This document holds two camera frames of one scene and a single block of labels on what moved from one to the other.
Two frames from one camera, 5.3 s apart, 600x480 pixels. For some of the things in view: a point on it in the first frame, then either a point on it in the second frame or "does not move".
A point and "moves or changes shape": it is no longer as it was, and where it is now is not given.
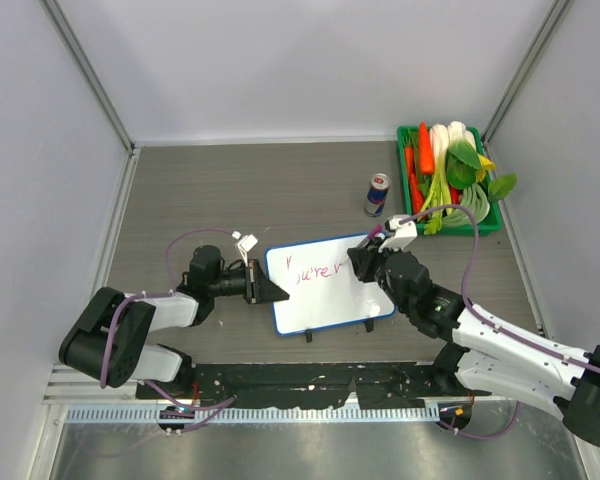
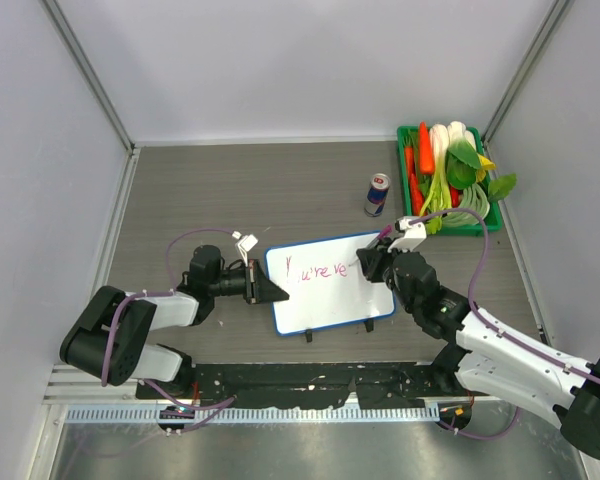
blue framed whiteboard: (322, 288) does not move
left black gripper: (258, 288) does not move
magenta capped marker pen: (375, 233) moves or changes shape
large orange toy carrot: (426, 165) does not move
